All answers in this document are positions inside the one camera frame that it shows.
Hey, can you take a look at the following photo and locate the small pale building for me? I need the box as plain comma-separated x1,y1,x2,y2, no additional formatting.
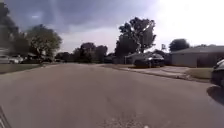
123,51,151,65

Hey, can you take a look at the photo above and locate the distant row of trees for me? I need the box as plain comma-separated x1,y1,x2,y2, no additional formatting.
54,41,116,64

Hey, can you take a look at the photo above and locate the grey asphalt road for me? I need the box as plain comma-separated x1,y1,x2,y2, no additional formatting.
0,63,224,128

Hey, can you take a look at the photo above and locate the tall dark tree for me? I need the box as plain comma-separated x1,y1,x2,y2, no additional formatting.
114,16,157,58

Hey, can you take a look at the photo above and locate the dark parked car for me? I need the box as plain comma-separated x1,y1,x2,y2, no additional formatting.
133,53,166,69

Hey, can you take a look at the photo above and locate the pale concrete driveway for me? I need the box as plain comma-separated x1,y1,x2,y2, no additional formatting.
128,64,191,80

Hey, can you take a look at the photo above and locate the round tree behind house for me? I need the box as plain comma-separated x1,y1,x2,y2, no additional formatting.
168,38,191,53

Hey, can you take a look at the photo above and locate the large round tree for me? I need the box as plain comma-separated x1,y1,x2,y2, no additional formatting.
24,23,63,63

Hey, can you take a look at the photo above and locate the low house with grey roof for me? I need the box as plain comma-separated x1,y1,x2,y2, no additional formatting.
168,44,224,69

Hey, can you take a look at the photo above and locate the grass patch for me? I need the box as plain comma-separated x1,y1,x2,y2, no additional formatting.
184,67,214,80

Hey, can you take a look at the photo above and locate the grass verge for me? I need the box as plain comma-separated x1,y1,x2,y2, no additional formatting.
0,63,46,75

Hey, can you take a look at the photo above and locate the white car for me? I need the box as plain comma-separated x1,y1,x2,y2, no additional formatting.
0,54,20,65

